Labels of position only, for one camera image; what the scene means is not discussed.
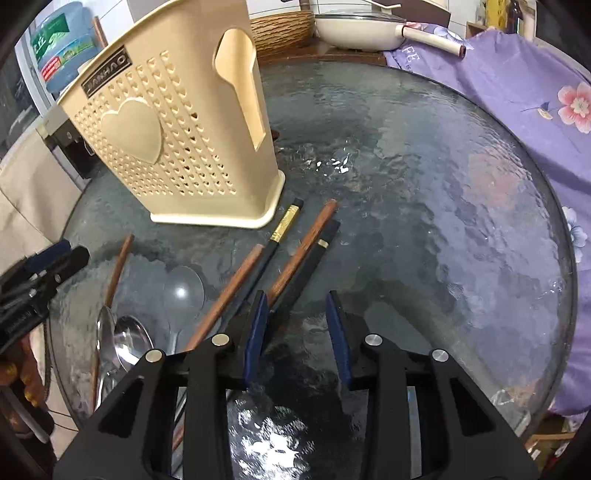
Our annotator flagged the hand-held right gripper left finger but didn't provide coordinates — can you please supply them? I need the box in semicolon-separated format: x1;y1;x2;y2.
54;290;269;480

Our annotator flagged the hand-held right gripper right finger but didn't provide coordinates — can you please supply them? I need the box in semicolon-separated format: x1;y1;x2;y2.
325;290;541;480

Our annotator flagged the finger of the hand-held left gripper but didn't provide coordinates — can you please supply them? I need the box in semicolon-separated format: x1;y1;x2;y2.
0;246;90;301
23;239;72;274

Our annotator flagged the long wooden-handled utensil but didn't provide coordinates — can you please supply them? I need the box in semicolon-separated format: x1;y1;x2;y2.
90;233;136;411

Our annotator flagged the slim metal spoon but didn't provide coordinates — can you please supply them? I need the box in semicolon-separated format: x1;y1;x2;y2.
95;305;118;398

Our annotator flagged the black chopstick with gold band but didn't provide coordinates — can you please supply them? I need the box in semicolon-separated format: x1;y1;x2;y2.
270;219;342;324
231;198;305;324

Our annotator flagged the clear plastic spoon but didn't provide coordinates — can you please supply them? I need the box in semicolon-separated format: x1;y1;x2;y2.
161;265;206;356

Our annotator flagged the large metal spoon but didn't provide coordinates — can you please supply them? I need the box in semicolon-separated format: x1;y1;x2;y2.
113;315;155;374

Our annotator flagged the beige plastic utensil holder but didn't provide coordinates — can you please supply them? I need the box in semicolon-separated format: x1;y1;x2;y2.
58;0;287;230

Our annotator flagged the person's left hand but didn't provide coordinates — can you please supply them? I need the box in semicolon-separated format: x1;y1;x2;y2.
0;339;47;411

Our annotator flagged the beige cloth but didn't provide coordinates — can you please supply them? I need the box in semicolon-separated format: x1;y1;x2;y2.
0;122;88;278

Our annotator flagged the white water dispenser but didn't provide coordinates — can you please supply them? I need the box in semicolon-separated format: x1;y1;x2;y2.
37;104;95;181

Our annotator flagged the white framed window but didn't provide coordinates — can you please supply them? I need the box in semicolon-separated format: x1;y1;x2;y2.
0;32;56;139

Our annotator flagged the blue water jug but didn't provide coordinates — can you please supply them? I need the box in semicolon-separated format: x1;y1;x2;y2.
32;11;100;93

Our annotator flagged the wooden counter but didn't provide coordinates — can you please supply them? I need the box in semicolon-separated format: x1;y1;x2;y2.
256;39;386;68

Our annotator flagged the purple floral cloth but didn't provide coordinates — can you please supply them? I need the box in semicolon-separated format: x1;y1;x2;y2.
383;23;591;416

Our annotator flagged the cream frying pan with lid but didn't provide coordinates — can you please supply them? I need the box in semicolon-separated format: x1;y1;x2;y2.
314;7;468;58

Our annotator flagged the woven-pattern basin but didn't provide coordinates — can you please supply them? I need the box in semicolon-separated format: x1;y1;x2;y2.
249;9;317;58

